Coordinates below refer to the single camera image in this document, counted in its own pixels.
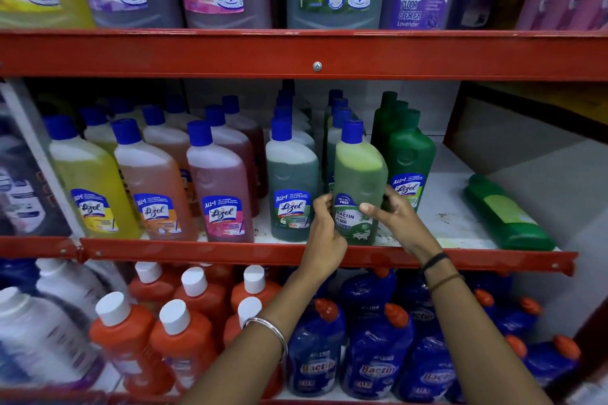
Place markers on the person's left hand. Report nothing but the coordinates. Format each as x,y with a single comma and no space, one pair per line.
325,243

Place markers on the person's right hand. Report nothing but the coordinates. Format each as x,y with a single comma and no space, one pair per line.
404,229

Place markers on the pale green cleaner bottle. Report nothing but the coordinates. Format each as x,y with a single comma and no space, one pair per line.
338,116
358,167
335,94
338,103

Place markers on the red metal shelf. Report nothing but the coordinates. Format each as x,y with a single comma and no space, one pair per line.
190,53

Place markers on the person's right forearm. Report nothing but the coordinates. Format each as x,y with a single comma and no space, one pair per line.
475,347

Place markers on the person's left forearm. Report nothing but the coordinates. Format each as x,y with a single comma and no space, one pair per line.
247,371

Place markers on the group of blue orange-capped bottles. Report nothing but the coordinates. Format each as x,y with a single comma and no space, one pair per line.
375,352

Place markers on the group of orange white-capped bottles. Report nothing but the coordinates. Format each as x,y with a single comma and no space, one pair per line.
128,338

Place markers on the black wristband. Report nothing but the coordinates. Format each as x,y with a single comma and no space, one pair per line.
434,260

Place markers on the silver bangle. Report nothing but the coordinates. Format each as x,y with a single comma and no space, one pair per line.
278,331

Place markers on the orange liquid bottle blue cap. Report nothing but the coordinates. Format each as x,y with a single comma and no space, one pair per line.
152,172
175,103
168,139

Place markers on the yellow liquid bottle blue cap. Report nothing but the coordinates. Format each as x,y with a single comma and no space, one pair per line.
100,134
90,172
121,105

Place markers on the white plastic bottle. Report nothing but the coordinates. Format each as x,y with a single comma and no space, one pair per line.
43,338
66,281

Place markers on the dark labelled packets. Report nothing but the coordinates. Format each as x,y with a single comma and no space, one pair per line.
28,191

